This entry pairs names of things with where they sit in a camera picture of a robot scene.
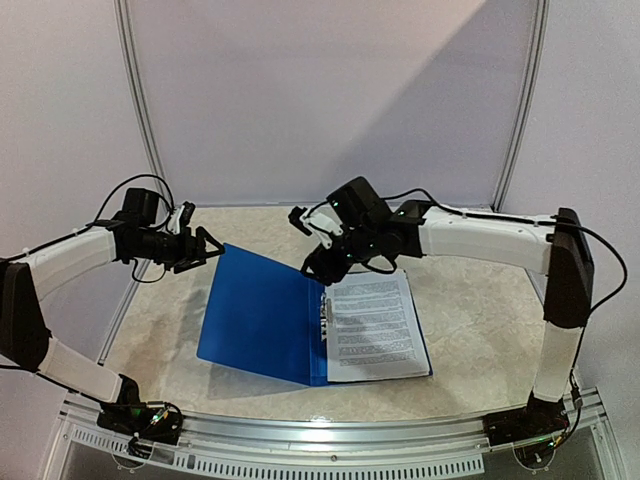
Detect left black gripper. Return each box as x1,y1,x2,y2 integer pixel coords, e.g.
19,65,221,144
132,225,225,274

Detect metal folder clip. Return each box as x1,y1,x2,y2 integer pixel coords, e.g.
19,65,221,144
319,298,333,342

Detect blue plastic folder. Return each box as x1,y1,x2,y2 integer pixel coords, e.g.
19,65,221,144
195,242,434,387

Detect printed paper sheet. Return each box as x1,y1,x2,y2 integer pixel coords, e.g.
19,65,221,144
325,270,433,384

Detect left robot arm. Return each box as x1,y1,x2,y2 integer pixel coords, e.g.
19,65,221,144
1,188,225,434

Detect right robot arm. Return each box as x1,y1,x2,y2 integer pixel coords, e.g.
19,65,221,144
288,176,594,436

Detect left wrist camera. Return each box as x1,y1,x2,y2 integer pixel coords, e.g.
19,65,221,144
165,201,196,235

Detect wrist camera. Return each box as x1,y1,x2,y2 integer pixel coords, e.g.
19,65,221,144
288,206,344,249
165,201,196,235

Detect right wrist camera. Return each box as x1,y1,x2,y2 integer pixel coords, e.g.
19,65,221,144
288,206,344,249

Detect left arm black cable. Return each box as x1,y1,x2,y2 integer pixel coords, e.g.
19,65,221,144
92,173,176,282

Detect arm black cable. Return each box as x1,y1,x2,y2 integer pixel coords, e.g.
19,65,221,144
389,188,629,406
92,173,176,282

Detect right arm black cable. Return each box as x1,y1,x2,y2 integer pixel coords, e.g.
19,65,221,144
389,188,629,406

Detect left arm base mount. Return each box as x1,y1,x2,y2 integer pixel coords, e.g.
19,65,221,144
97,374,184,446

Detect aluminium front rail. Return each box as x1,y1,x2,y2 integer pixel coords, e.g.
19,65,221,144
43,389,626,479

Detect left aluminium frame post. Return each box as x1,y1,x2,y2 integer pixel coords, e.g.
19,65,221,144
114,0,166,180

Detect aluminium frame post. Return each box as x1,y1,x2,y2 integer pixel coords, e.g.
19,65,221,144
491,0,550,212
114,0,166,180

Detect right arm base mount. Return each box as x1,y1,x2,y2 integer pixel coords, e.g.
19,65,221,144
482,391,583,450

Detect right aluminium frame post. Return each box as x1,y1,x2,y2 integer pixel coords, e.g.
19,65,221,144
491,0,550,212

